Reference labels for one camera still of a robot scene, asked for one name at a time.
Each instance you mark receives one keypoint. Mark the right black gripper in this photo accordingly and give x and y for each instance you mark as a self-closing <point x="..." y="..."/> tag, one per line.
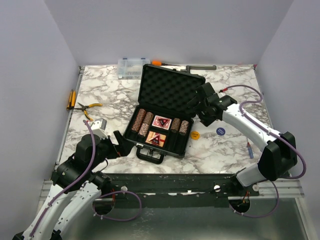
<point x="207" y="120"/>

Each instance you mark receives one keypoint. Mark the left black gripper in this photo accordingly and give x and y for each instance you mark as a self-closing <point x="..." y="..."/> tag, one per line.
<point x="123" y="148"/>

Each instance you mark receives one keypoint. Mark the yellow big blind button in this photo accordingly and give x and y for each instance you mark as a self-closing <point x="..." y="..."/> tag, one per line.
<point x="194" y="135"/>

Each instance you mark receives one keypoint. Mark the all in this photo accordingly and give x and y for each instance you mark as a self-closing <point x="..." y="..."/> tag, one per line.
<point x="162" y="121"/>
<point x="156" y="140"/>

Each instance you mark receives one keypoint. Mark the black foam-lined carrying case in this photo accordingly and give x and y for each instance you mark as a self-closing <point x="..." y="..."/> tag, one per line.
<point x="164" y="92"/>

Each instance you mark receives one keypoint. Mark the blue small blind button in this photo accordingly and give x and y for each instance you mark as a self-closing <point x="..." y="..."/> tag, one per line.
<point x="220" y="131"/>

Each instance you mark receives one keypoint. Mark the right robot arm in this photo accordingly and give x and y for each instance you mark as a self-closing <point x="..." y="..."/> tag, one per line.
<point x="277" y="149"/>

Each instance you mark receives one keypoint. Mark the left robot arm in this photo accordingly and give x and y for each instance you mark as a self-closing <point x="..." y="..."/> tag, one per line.
<point x="75" y="186"/>

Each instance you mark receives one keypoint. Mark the front poker chip stack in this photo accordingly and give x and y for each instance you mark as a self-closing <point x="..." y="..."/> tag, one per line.
<point x="143" y="130"/>

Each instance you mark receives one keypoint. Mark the tall poker chip stack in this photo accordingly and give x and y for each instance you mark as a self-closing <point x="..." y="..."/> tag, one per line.
<point x="138" y="120"/>

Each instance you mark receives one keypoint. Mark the orange playing card deck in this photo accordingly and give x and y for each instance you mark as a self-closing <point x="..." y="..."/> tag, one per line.
<point x="151" y="134"/>

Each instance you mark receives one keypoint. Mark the red playing card deck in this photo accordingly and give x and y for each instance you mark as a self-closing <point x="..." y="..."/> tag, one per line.
<point x="156" y="124"/>

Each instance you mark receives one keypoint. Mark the middle poker chip stack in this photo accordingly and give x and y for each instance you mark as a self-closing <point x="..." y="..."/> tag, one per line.
<point x="148" y="118"/>

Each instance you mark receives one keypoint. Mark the yellow black utility knife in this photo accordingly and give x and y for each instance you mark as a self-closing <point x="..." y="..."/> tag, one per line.
<point x="71" y="100"/>

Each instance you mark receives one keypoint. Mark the clear plastic organizer box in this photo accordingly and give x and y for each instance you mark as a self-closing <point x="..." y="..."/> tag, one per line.
<point x="131" y="68"/>

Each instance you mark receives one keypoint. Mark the blue marker pen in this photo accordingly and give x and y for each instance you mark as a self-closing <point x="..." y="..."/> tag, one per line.
<point x="250" y="151"/>

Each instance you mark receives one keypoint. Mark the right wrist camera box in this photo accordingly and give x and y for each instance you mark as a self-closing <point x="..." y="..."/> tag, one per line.
<point x="204" y="91"/>

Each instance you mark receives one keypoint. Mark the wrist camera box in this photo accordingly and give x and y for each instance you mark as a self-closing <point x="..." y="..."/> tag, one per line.
<point x="98" y="128"/>
<point x="204" y="91"/>

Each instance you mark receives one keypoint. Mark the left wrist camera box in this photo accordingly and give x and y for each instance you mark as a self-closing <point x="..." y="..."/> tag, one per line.
<point x="98" y="128"/>

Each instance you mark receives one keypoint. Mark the grey metal t-handle bar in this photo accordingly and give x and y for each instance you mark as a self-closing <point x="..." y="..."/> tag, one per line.
<point x="189" y="68"/>

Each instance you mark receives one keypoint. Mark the black metal base rail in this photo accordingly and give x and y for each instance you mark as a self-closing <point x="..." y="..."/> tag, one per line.
<point x="130" y="190"/>

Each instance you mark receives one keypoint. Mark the orange handled screwdriver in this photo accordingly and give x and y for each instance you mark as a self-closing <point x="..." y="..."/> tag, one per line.
<point x="160" y="63"/>

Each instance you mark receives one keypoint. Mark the yellow handled pliers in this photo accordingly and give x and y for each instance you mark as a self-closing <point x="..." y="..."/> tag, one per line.
<point x="84" y="108"/>

